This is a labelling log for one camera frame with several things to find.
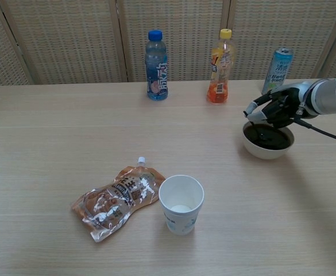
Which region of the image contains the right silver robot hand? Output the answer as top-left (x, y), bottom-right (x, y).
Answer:
top-left (244, 87), bottom-right (303, 129)

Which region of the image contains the black plastic spoon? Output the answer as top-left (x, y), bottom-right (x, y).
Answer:
top-left (243, 110), bottom-right (269, 141)

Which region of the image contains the bowl of black liquid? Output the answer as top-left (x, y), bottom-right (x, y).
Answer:
top-left (242, 120), bottom-right (296, 160)

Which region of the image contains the light blue drink can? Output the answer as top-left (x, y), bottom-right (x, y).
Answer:
top-left (261, 47), bottom-right (294, 95)

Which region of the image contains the yellow-capped orange drink bottle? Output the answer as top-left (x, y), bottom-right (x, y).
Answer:
top-left (206, 28), bottom-right (237, 106)

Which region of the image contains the blue-capped drink bottle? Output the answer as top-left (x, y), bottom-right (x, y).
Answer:
top-left (146, 29), bottom-right (169, 102)

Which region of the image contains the white paper cup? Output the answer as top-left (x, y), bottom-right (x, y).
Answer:
top-left (158, 174), bottom-right (205, 236)

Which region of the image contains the brown spouted drink pouch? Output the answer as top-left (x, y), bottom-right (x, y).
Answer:
top-left (71, 156), bottom-right (167, 243)

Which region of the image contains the rattan folding screen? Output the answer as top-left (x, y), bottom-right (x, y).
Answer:
top-left (0, 0), bottom-right (336, 90)

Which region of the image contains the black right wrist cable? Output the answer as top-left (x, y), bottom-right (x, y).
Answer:
top-left (295, 100), bottom-right (336, 144)

